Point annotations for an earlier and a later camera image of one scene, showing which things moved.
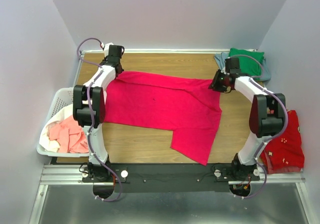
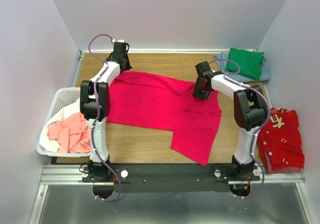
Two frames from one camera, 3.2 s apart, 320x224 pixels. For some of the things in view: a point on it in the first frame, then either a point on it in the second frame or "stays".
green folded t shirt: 250,62 stays
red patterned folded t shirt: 285,153 stays
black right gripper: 214,85 → 198,81
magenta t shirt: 190,108 stays
